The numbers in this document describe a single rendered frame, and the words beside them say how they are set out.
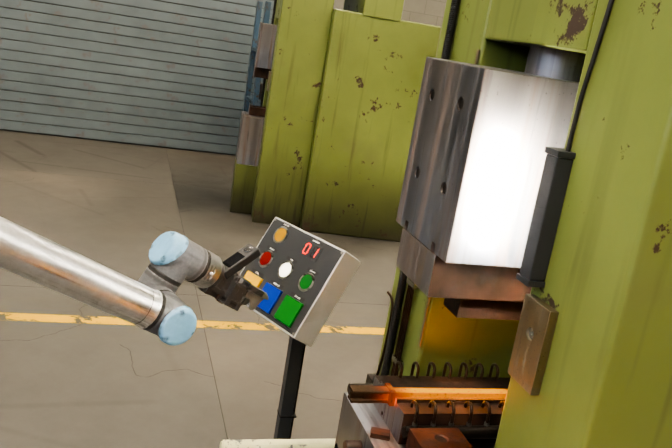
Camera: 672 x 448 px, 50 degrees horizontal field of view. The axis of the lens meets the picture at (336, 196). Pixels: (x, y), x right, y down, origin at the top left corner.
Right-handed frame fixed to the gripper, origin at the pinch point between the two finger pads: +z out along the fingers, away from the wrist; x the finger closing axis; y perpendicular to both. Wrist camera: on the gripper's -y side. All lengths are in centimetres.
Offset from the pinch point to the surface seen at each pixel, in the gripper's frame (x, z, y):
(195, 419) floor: -102, 97, 67
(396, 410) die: 50, 7, 6
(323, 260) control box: 1.4, 11.0, -16.4
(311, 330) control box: 7.0, 15.5, 2.0
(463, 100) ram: 52, -29, -55
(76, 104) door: -727, 237, -63
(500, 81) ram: 60, -31, -60
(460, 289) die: 57, -4, -23
